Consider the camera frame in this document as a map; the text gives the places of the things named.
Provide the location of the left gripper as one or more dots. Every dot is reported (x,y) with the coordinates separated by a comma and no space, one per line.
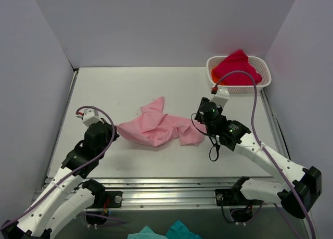
(108,129)

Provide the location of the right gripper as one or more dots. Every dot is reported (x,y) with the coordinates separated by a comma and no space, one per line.
(202,105)

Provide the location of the pink t-shirt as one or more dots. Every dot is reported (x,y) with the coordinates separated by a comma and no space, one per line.
(155,128)

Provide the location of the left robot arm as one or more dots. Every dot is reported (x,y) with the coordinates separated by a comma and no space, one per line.
(69,192)

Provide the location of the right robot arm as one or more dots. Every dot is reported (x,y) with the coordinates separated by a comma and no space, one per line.
(296,188)

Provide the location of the orange t-shirt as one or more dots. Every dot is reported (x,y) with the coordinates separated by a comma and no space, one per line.
(215,77)

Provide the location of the red t-shirt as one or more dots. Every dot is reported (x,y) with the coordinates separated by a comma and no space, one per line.
(237,61)

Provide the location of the white plastic basket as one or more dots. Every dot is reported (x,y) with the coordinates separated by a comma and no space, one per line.
(257,63)

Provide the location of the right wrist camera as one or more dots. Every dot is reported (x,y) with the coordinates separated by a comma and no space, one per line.
(220,96)

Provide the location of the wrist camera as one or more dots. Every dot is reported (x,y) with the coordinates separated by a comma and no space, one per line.
(88,116)
(220,96)

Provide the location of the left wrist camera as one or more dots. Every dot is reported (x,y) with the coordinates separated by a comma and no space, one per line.
(88,116)

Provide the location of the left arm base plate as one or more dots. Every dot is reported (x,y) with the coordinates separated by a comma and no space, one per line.
(109,200)

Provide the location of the aluminium rail frame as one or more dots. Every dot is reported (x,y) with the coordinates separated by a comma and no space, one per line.
(165,184)

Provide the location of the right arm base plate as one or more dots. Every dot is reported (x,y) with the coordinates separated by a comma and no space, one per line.
(225,197)

